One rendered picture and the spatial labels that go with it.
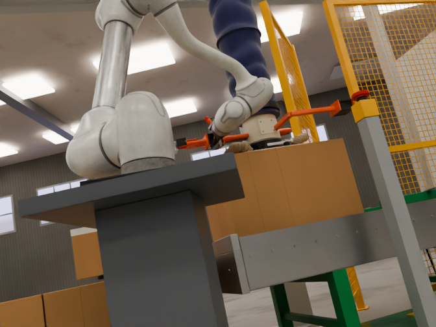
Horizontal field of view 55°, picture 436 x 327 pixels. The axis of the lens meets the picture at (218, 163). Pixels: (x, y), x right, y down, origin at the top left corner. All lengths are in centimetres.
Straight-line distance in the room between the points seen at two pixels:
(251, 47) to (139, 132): 111
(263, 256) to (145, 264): 62
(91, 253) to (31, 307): 201
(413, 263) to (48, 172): 1037
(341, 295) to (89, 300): 91
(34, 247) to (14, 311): 969
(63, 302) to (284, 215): 90
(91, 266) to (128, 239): 254
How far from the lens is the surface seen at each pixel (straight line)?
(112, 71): 149
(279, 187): 181
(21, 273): 1147
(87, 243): 363
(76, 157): 135
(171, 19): 162
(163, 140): 117
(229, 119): 163
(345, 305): 171
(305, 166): 189
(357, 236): 175
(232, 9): 224
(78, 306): 163
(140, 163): 114
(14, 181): 1180
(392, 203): 164
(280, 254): 160
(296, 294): 303
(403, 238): 164
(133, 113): 119
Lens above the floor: 52
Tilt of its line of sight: 13 degrees up
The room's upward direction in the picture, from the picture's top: 12 degrees counter-clockwise
